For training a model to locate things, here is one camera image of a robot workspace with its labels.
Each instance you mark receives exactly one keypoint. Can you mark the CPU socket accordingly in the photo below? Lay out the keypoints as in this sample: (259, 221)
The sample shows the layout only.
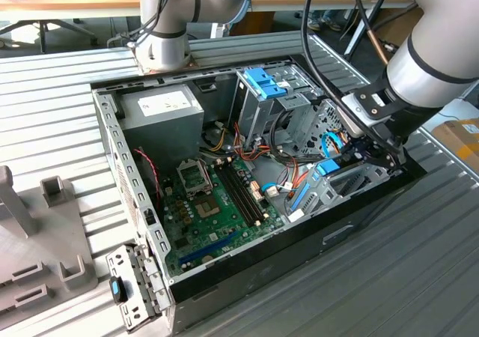
(191, 176)

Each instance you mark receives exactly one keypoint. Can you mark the white low table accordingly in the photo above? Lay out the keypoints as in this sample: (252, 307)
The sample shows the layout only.
(460, 108)

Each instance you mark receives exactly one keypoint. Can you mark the metal card retention bracket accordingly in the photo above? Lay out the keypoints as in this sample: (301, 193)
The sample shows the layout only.
(131, 252)

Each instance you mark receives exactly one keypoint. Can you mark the blue black bracket latch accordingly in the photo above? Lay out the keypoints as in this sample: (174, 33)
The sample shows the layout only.
(116, 288)

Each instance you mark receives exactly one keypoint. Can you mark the black RAM slot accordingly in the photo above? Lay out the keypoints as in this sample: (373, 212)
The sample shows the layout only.
(238, 194)
(243, 193)
(234, 194)
(247, 192)

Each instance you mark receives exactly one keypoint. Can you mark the green motherboard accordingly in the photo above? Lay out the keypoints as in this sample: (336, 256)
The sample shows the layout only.
(213, 221)

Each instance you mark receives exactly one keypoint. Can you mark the grey parts rack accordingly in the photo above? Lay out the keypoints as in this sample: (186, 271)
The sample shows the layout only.
(37, 247)

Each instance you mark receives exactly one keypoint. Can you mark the blue plastic drive latch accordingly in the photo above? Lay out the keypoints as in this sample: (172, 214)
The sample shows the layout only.
(262, 84)

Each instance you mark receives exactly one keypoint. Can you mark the grey power supply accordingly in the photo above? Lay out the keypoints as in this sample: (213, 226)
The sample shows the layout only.
(161, 131)

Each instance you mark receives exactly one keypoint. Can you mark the black PC case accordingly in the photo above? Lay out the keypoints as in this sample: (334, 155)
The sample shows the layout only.
(299, 247)

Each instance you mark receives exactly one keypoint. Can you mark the square chipset chip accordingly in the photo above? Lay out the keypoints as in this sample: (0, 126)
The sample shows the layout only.
(207, 206)

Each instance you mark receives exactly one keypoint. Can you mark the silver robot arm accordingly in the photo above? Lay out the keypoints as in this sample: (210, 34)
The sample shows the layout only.
(430, 63)

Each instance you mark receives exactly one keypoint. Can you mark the blue expansion slot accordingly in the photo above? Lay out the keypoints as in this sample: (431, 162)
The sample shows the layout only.
(209, 248)

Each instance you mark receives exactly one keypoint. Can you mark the cardboard box yellow tape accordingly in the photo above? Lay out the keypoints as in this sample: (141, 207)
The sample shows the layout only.
(456, 138)

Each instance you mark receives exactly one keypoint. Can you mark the metal drive cage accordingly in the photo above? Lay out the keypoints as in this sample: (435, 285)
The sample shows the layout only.
(254, 116)

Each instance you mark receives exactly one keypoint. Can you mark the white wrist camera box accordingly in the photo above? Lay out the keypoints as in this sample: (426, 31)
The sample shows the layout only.
(351, 106)

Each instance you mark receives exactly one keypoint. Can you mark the seated person sneakers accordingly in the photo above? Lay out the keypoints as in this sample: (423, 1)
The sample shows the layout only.
(329, 22)

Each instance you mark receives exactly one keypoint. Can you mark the office chair base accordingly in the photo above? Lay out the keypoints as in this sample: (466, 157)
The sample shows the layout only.
(67, 25)

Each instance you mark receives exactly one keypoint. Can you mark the black tripod pole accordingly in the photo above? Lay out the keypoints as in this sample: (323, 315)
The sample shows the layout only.
(353, 41)

